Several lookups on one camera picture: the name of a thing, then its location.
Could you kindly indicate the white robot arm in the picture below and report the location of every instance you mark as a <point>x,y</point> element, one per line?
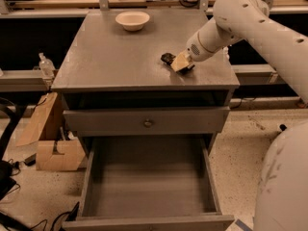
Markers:
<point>282,196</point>

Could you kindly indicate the grey wooden drawer cabinet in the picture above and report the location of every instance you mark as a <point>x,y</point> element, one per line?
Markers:
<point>107,67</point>

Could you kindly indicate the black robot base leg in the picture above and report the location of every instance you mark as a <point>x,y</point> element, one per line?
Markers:
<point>282,127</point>

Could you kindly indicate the brown cardboard box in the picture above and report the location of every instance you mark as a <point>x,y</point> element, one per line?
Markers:
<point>59,155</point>

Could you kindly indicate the open grey bottom drawer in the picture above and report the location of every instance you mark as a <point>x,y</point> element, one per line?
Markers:
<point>149,183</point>

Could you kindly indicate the black rxbar chocolate wrapper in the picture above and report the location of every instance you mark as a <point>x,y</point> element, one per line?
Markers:
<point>168,58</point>

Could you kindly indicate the grey upper drawer with knob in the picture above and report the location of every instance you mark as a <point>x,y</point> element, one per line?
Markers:
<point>158,121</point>

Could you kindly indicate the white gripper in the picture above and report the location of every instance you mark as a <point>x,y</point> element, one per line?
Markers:
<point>196,50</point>

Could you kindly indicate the white paper bowl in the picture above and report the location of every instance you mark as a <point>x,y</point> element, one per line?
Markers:
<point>132,21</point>

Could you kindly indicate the white pump bottle right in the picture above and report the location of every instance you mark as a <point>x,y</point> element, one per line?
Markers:
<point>226,53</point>

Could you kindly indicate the clear sanitizer bottle left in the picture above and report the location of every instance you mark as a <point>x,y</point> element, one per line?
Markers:
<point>46,66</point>

